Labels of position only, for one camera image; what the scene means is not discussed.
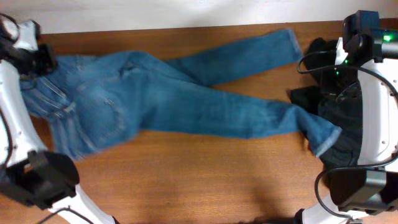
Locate blue denim jeans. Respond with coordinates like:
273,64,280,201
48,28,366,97
21,29,341,159

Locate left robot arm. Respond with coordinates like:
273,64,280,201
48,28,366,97
1,44,117,223

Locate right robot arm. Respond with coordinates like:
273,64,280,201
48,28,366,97
294,10,397,223

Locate black clothing pile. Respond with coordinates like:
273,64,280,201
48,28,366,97
289,37,364,187

